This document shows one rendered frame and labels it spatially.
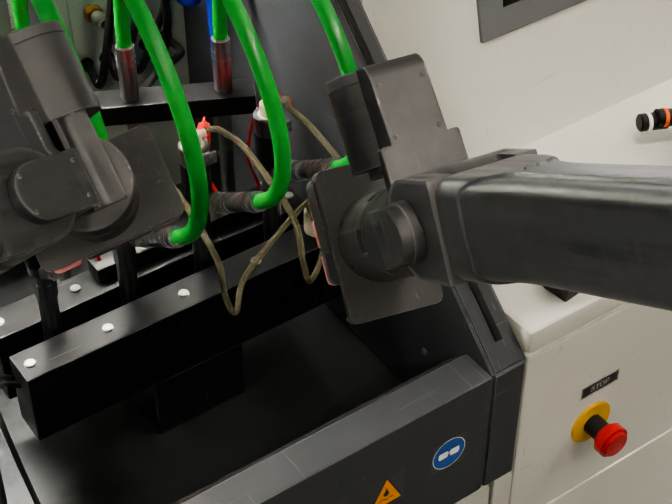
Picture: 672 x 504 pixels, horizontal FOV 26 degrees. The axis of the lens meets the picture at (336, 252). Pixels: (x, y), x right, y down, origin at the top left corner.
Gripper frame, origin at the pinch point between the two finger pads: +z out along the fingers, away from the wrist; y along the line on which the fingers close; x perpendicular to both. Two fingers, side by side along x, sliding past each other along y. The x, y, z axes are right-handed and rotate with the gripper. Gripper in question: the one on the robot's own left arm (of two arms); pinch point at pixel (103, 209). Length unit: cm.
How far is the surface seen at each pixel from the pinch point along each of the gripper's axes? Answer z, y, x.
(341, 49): 9.7, -22.4, -4.9
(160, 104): 32.7, -8.3, -9.9
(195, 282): 32.0, -4.4, 6.9
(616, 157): 41, -50, 13
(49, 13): -5.8, -2.2, -13.2
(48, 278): 21.9, 7.2, 1.5
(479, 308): 25.1, -26.8, 19.9
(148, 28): 1.3, -8.4, -11.0
